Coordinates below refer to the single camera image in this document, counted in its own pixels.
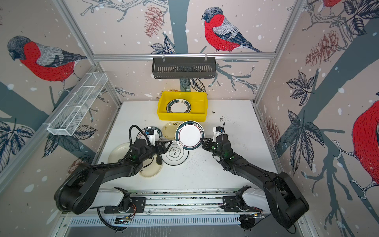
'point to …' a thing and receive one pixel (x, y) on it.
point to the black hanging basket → (168, 67)
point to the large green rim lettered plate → (140, 135)
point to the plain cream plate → (118, 152)
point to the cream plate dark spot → (151, 170)
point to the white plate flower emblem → (175, 155)
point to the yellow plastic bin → (198, 112)
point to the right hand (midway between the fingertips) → (199, 140)
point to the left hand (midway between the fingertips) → (168, 142)
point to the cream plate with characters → (169, 130)
